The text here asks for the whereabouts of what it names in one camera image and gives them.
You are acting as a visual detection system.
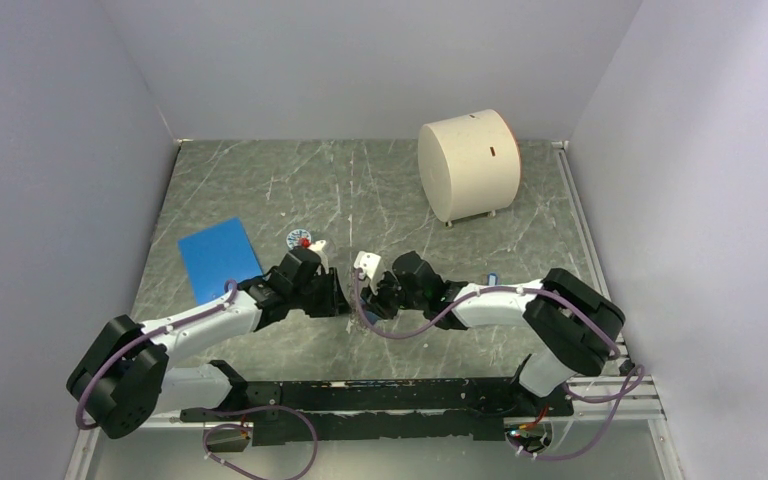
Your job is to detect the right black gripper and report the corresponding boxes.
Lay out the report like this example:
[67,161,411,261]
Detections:
[360,269,427,319]

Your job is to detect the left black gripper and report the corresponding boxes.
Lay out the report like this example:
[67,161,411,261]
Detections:
[290,267,352,318]

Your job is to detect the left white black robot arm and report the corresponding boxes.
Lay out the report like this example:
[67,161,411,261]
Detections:
[66,247,350,439]

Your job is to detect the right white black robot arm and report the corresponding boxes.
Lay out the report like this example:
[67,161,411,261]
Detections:
[352,251,625,415]

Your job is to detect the blue flat board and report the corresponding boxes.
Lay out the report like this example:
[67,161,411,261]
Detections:
[177,217,263,305]

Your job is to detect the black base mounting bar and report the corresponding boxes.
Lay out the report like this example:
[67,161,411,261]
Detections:
[179,374,574,446]

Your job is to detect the cream cylindrical container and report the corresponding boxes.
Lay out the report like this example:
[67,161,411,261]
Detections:
[417,109,522,224]

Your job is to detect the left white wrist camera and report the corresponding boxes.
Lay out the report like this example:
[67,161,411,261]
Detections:
[297,237,334,271]

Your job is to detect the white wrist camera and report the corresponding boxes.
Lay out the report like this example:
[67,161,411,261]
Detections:
[297,237,334,271]
[353,251,385,287]

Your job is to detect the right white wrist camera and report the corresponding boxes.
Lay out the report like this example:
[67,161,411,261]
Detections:
[353,251,385,287]

